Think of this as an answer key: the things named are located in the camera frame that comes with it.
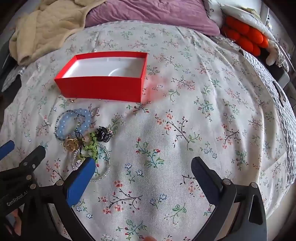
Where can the silver drop earring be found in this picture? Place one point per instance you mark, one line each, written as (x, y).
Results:
(96, 111)

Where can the beige quilted robe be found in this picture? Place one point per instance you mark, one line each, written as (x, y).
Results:
(46, 27)

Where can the black rhinestone ornament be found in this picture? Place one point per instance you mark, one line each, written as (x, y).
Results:
(101, 136)

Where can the grey checked cloth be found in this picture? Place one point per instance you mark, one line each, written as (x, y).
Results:
(11, 77)

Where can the white printed pillow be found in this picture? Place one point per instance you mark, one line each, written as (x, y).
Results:
(212, 10)

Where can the orange plush toy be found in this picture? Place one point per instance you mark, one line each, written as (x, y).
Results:
(242, 32)

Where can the floral bed sheet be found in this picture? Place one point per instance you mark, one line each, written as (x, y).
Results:
(208, 139)

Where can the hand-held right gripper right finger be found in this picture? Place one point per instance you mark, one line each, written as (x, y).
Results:
(201, 172)

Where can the purple pillow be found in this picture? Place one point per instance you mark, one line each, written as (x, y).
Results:
(150, 11)

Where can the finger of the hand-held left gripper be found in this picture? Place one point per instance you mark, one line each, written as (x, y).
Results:
(7, 150)
(34, 157)

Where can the grey quilted bedspread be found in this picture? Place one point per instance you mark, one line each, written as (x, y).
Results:
(261, 69)

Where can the white quilted cushion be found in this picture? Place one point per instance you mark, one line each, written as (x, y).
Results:
(242, 14)

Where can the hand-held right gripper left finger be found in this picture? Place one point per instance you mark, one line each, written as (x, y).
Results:
(81, 178)

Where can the red cardboard box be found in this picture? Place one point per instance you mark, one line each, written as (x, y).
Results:
(99, 90)

